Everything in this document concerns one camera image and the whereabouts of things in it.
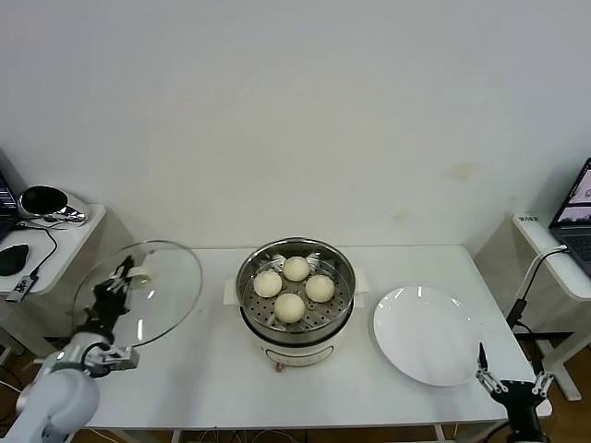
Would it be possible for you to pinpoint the cream electric cooker pot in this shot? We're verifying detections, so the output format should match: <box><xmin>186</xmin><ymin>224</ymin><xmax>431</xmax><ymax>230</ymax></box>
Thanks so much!
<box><xmin>223</xmin><ymin>274</ymin><xmax>370</xmax><ymax>373</ymax></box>

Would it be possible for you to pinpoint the grey laptop with lit screen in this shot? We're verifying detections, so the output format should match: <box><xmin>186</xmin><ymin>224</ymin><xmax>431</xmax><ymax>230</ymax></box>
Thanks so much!
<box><xmin>548</xmin><ymin>157</ymin><xmax>591</xmax><ymax>281</ymax></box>

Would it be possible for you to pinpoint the white side desk with label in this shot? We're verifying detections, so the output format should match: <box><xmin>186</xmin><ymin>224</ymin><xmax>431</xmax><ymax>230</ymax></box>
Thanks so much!
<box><xmin>511</xmin><ymin>212</ymin><xmax>591</xmax><ymax>401</ymax></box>

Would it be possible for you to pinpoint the grey usb hub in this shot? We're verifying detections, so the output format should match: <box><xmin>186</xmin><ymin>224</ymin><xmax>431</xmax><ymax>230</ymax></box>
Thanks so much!
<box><xmin>3</xmin><ymin>272</ymin><xmax>39</xmax><ymax>305</ymax></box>

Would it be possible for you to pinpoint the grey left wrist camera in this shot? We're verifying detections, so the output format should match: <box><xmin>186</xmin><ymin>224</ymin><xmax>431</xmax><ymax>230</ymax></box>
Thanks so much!
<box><xmin>90</xmin><ymin>343</ymin><xmax>140</xmax><ymax>373</ymax></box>

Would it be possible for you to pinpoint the glass lid with cream handle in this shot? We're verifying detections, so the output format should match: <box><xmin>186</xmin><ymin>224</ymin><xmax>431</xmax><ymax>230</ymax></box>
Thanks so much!
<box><xmin>66</xmin><ymin>239</ymin><xmax>203</xmax><ymax>348</ymax></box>

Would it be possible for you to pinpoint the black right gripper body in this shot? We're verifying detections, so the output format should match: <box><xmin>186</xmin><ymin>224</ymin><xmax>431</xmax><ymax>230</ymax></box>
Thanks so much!
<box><xmin>494</xmin><ymin>378</ymin><xmax>553</xmax><ymax>443</ymax></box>

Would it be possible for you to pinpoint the black computer mouse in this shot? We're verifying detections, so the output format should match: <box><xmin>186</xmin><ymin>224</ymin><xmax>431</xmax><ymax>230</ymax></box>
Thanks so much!
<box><xmin>0</xmin><ymin>245</ymin><xmax>29</xmax><ymax>278</ymax></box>

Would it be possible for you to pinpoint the round white plate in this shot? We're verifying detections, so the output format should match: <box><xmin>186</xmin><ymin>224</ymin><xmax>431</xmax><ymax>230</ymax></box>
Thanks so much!
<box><xmin>372</xmin><ymin>285</ymin><xmax>488</xmax><ymax>388</ymax></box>

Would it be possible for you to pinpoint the cable with black adapter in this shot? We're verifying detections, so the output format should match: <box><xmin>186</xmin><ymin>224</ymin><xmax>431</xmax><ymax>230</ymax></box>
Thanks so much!
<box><xmin>504</xmin><ymin>245</ymin><xmax>570</xmax><ymax>329</ymax></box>

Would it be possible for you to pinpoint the dark laptop with striped screen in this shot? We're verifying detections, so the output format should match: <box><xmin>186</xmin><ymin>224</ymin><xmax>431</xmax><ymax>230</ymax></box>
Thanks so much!
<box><xmin>0</xmin><ymin>150</ymin><xmax>22</xmax><ymax>241</ymax></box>

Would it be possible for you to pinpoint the cream steamed baozi bun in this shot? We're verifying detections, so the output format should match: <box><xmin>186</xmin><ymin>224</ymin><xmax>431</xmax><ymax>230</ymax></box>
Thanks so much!
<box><xmin>282</xmin><ymin>256</ymin><xmax>309</xmax><ymax>282</ymax></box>
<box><xmin>305</xmin><ymin>274</ymin><xmax>336</xmax><ymax>304</ymax></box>
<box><xmin>273</xmin><ymin>293</ymin><xmax>307</xmax><ymax>324</ymax></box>
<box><xmin>252</xmin><ymin>269</ymin><xmax>283</xmax><ymax>298</ymax></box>

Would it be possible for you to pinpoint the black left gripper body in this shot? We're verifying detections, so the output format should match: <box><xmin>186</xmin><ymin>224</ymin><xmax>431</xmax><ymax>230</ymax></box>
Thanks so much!
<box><xmin>87</xmin><ymin>279</ymin><xmax>130</xmax><ymax>333</ymax></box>

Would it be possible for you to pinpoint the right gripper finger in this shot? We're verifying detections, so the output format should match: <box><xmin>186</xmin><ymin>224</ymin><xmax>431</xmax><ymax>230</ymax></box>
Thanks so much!
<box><xmin>530</xmin><ymin>371</ymin><xmax>554</xmax><ymax>398</ymax></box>
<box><xmin>476</xmin><ymin>341</ymin><xmax>507</xmax><ymax>396</ymax></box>

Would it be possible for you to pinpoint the thin black desk cable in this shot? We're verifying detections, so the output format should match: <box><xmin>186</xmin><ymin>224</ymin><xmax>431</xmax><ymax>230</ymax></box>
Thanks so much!
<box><xmin>13</xmin><ymin>221</ymin><xmax>58</xmax><ymax>281</ymax></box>

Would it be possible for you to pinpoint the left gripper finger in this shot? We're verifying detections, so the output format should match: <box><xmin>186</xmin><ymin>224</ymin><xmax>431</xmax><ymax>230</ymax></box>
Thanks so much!
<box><xmin>110</xmin><ymin>257</ymin><xmax>135</xmax><ymax>282</ymax></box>
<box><xmin>110</xmin><ymin>276</ymin><xmax>139</xmax><ymax>295</ymax></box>

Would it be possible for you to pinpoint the perforated steel steamer basket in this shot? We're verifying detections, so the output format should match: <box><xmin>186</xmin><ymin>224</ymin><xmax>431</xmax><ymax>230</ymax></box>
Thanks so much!
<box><xmin>234</xmin><ymin>236</ymin><xmax>357</xmax><ymax>334</ymax></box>

